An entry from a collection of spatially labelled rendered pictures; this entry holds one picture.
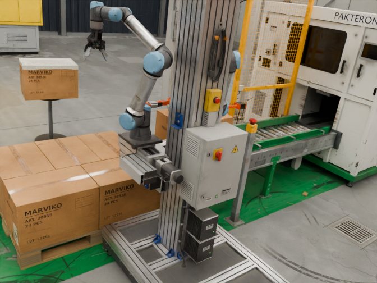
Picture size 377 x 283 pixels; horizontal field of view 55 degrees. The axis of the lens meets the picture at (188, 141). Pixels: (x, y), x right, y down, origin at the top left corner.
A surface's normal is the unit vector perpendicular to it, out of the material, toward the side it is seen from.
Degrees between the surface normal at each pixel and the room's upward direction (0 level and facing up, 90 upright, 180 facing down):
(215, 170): 90
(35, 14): 90
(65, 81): 90
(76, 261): 0
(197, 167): 90
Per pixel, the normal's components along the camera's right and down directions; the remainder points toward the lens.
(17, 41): 0.60, 0.37
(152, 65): -0.33, 0.22
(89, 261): 0.11, -0.91
